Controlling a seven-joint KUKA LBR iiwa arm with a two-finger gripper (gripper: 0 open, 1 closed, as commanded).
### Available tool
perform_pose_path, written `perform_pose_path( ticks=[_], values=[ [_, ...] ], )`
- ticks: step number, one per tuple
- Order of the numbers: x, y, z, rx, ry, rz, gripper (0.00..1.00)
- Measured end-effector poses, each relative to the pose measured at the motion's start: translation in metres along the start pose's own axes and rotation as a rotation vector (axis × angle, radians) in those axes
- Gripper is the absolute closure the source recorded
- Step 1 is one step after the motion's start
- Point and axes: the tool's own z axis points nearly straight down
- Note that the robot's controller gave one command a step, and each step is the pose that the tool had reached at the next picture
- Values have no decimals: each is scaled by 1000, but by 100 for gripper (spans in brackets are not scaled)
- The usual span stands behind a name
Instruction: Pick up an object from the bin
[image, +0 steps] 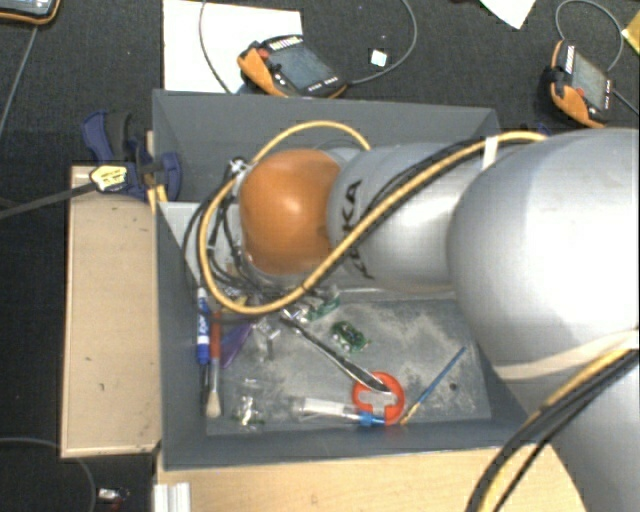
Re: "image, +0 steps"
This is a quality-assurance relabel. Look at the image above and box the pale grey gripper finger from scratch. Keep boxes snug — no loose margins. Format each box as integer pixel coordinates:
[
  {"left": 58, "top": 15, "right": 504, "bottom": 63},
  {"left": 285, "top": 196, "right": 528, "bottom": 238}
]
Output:
[
  {"left": 280, "top": 307, "right": 395, "bottom": 394},
  {"left": 252, "top": 319, "right": 279, "bottom": 361}
]

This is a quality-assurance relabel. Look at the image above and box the orange plastic ring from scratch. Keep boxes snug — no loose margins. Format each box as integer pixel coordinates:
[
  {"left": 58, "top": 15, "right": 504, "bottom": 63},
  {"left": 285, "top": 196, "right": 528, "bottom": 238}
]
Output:
[{"left": 351, "top": 370, "right": 407, "bottom": 427}]

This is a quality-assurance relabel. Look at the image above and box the red-handled brush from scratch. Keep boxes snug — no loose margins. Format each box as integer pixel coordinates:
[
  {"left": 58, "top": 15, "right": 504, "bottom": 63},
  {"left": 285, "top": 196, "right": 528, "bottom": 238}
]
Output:
[{"left": 205, "top": 310, "right": 224, "bottom": 420}]

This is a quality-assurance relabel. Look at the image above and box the pale wood flat board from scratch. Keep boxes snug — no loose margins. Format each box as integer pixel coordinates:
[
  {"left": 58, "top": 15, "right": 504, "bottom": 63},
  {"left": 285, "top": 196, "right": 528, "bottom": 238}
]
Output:
[{"left": 60, "top": 164, "right": 164, "bottom": 459}]

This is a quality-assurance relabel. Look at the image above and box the small clear plastic piece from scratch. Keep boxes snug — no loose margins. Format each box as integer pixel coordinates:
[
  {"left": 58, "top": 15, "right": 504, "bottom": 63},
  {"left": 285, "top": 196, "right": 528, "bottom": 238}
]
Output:
[{"left": 231, "top": 393, "right": 267, "bottom": 427}]

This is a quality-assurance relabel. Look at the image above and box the purple flat wedge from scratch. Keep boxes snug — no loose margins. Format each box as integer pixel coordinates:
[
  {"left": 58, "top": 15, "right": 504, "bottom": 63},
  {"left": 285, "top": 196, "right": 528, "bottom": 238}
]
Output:
[{"left": 219, "top": 322, "right": 254, "bottom": 370}]

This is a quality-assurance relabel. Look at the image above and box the clear syringe with blue tip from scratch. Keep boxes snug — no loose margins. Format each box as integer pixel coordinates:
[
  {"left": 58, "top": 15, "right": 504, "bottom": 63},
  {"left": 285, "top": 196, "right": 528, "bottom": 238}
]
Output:
[{"left": 288, "top": 396, "right": 387, "bottom": 429}]

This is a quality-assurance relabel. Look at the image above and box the blue and white marker pen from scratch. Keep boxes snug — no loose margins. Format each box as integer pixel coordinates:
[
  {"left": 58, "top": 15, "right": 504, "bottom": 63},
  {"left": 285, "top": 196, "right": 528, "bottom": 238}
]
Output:
[{"left": 195, "top": 286, "right": 212, "bottom": 366}]

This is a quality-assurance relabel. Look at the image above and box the grey metal bin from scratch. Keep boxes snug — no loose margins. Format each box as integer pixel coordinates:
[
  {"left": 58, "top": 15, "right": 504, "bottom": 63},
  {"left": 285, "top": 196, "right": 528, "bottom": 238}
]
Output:
[{"left": 151, "top": 88, "right": 532, "bottom": 471}]

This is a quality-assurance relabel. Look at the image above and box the green toy car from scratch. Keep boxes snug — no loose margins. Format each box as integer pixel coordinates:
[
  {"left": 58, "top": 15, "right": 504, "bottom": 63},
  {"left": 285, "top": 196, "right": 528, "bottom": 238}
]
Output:
[{"left": 329, "top": 320, "right": 373, "bottom": 355}]

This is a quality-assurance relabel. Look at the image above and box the thin blue paintbrush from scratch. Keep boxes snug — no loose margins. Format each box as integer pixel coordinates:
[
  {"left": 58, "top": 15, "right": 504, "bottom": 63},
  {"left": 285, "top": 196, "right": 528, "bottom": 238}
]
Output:
[{"left": 399, "top": 346, "right": 468, "bottom": 427}]

